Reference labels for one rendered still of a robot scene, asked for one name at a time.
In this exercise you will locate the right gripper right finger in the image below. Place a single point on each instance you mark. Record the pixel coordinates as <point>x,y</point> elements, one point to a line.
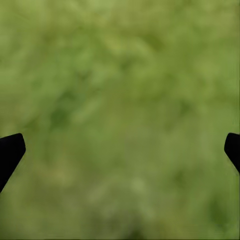
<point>232,149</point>

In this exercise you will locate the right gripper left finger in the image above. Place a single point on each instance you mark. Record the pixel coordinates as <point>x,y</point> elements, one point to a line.
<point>12,149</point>

